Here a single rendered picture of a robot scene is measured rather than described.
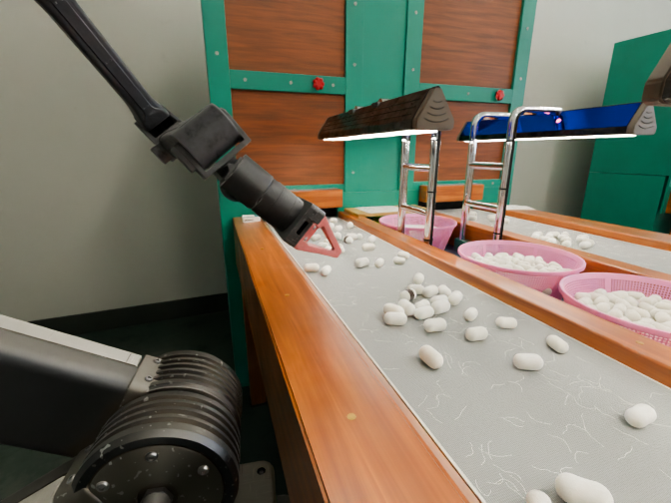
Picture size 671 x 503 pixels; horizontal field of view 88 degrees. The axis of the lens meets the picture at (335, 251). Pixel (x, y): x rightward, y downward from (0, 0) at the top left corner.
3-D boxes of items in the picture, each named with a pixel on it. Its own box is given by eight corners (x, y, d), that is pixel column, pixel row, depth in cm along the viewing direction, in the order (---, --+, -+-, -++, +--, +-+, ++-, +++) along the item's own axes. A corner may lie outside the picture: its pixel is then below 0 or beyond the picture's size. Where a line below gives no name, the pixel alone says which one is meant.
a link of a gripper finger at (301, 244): (342, 232, 60) (301, 198, 56) (357, 241, 53) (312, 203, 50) (318, 262, 60) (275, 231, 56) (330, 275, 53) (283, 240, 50)
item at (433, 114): (415, 129, 61) (418, 84, 59) (317, 140, 118) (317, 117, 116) (454, 130, 63) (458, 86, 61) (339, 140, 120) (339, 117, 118)
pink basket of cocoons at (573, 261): (551, 328, 67) (560, 282, 64) (432, 288, 86) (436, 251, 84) (593, 293, 83) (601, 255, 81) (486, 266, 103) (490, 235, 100)
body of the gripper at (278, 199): (306, 203, 57) (270, 173, 54) (323, 212, 48) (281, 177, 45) (282, 234, 57) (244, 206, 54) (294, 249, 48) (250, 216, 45)
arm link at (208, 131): (146, 145, 77) (184, 115, 79) (166, 166, 80) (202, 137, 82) (160, 145, 41) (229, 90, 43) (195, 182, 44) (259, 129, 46)
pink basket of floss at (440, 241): (445, 261, 107) (448, 232, 105) (365, 250, 120) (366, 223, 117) (460, 243, 130) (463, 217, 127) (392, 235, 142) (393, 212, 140)
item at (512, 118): (495, 265, 103) (517, 104, 91) (453, 249, 121) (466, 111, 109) (544, 259, 109) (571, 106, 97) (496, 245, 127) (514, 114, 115)
